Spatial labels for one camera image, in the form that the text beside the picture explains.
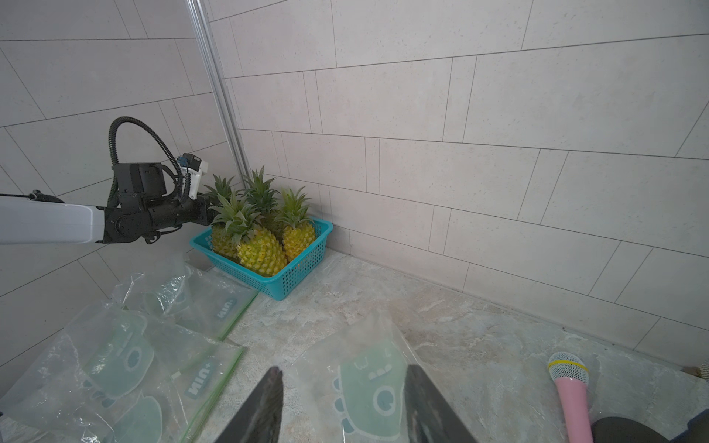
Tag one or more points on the clear zip-top bag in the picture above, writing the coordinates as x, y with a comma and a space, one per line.
173, 290
352, 382
112, 375

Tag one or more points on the pink toy microphone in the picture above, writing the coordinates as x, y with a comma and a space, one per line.
571, 377

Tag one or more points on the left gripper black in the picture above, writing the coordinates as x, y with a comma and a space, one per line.
171, 213

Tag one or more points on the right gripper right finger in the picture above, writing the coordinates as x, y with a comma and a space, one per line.
429, 417

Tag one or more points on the teal plastic basket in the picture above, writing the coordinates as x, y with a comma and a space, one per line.
279, 286

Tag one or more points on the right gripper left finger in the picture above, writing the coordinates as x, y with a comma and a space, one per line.
259, 418

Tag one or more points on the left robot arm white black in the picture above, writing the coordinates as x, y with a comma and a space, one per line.
27, 221

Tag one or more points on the pineapple yellow orange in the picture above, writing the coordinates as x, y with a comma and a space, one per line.
298, 231

